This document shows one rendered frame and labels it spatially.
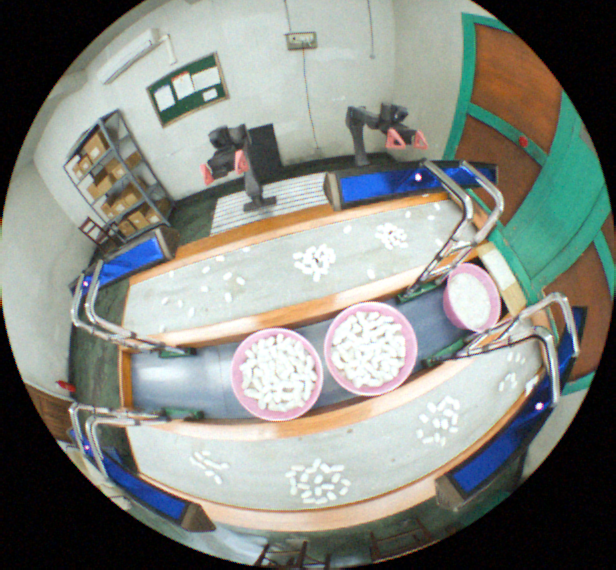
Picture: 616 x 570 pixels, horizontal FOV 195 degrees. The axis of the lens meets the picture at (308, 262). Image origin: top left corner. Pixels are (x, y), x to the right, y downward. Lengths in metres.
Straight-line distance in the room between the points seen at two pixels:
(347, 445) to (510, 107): 1.25
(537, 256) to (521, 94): 0.62
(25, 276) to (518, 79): 5.36
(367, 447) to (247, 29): 3.00
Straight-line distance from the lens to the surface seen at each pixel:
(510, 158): 0.95
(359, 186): 0.36
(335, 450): 0.60
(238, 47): 2.50
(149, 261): 0.47
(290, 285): 0.61
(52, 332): 4.54
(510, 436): 0.39
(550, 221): 0.90
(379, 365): 0.58
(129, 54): 2.81
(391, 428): 0.60
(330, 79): 2.55
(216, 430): 0.65
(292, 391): 0.57
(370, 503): 0.71
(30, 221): 4.82
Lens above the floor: 1.28
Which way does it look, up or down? 57 degrees down
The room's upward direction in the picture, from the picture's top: 11 degrees counter-clockwise
